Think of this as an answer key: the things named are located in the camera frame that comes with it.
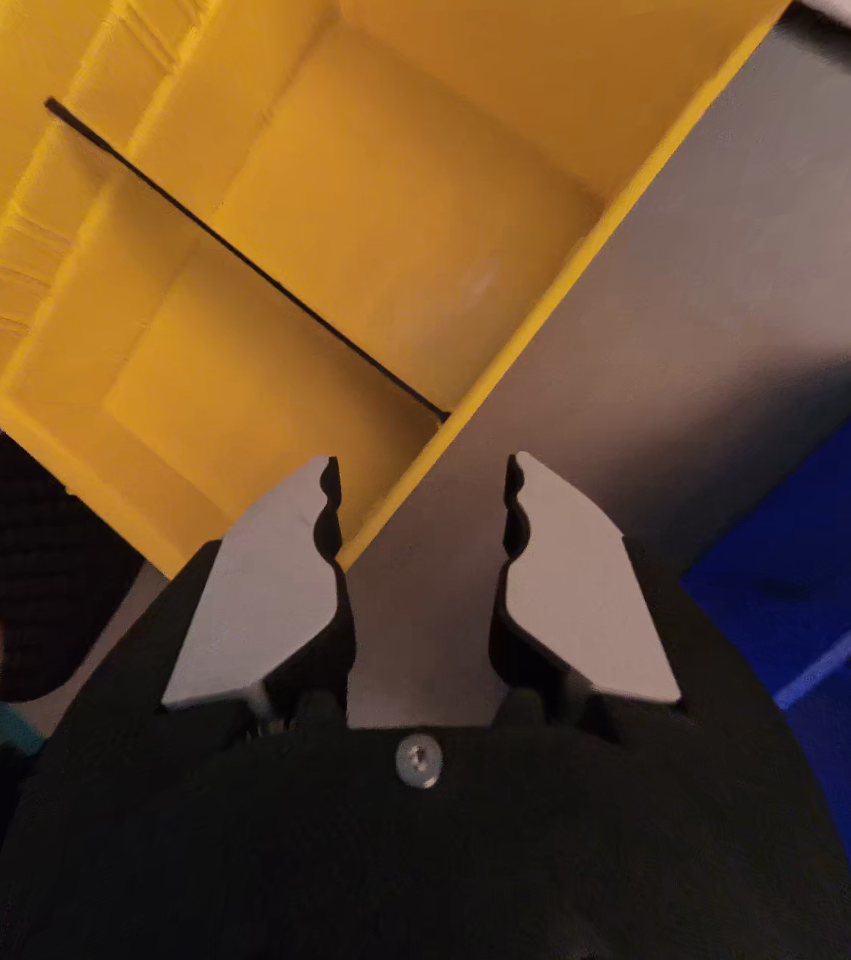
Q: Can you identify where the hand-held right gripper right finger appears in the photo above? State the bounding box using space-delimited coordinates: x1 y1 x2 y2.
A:
487 450 682 706

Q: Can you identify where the yellow plastic bin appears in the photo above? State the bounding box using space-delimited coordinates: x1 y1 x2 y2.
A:
0 0 796 580

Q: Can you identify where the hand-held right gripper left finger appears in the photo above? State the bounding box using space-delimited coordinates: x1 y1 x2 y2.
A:
161 453 357 710

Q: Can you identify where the blue plastic bin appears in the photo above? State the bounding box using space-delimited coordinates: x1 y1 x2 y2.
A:
680 366 851 960

